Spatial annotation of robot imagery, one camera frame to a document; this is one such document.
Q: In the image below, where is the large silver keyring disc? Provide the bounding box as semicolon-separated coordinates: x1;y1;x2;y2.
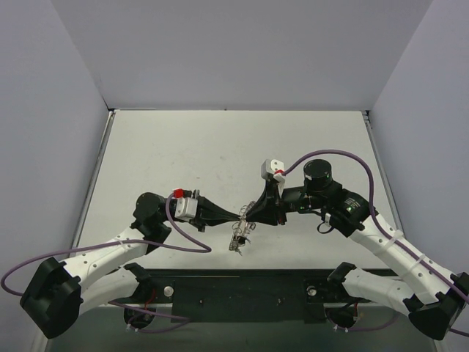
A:
229;201;256;255

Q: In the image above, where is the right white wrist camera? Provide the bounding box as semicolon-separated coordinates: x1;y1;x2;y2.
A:
261;159;285;197

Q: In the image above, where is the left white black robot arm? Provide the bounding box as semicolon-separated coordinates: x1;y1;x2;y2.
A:
20;188;240;339

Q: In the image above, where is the aluminium front rail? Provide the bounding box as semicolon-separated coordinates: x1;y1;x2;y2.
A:
44;274;440;308

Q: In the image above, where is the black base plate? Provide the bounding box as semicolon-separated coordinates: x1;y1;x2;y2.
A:
117;269;356;323

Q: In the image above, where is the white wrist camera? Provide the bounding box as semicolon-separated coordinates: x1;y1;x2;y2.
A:
172;188;199;222
261;159;285;197

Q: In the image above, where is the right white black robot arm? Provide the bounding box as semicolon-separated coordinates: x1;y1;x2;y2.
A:
245;159;468;340

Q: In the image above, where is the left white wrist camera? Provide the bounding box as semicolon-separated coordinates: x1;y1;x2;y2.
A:
172;188;199;222

